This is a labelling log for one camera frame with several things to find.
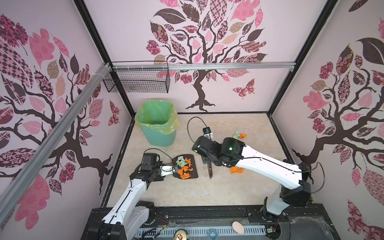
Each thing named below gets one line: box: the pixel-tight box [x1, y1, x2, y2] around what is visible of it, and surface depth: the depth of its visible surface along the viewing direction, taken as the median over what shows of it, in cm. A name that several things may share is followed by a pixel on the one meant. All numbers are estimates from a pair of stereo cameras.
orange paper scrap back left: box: [177, 166, 194, 180], surface depth 85 cm
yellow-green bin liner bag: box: [135, 99, 180, 135], surface depth 93 cm
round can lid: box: [173, 228, 188, 240], surface depth 61 cm
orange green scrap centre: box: [185, 157, 192, 167], surface depth 90 cm
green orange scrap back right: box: [232, 131, 247, 139], surface depth 107 cm
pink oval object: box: [232, 221, 245, 235], surface depth 71 cm
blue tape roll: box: [208, 228, 218, 240], surface depth 70 cm
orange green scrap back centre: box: [176, 156, 188, 168], surface depth 90 cm
